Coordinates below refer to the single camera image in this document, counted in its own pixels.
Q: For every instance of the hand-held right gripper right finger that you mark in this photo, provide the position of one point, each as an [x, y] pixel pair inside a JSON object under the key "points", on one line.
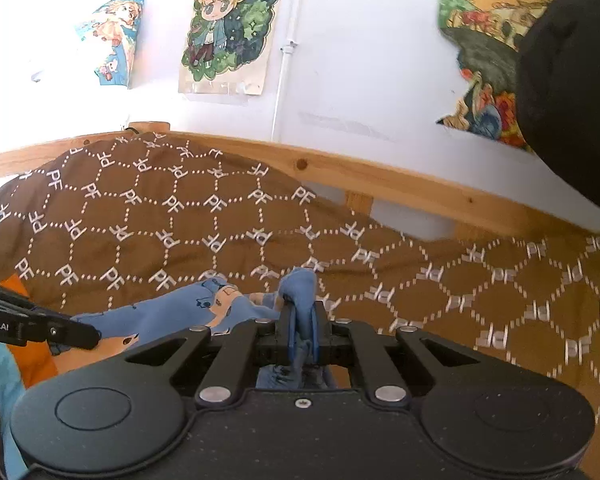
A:
{"points": [[317, 332]]}

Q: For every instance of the white wall pipe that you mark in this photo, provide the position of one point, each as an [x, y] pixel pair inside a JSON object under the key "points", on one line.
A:
{"points": [[286, 50]]}

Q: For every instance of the brown patterned blanket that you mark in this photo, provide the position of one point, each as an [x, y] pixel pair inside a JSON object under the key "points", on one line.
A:
{"points": [[330, 240]]}

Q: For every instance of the blue cartoon wall poster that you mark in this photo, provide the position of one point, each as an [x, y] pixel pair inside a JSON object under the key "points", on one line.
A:
{"points": [[115, 40]]}

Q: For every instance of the blond cartoon figure wall poster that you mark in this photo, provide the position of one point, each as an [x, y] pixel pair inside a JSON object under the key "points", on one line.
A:
{"points": [[230, 30]]}

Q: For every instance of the colourful landscape wall poster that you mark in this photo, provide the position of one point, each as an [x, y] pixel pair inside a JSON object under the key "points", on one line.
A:
{"points": [[485, 35]]}

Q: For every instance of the blue printed pants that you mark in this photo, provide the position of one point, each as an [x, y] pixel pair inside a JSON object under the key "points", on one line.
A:
{"points": [[180, 310]]}

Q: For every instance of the wooden bed frame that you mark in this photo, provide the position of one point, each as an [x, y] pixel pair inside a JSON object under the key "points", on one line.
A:
{"points": [[405, 180]]}

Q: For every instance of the black cloth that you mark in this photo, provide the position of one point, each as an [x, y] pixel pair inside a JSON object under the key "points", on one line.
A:
{"points": [[575, 85]]}

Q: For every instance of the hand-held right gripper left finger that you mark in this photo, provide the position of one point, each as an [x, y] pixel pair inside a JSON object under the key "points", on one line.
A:
{"points": [[290, 332]]}

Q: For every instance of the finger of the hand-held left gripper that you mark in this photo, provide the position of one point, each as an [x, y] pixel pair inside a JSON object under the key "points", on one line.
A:
{"points": [[65, 332]]}

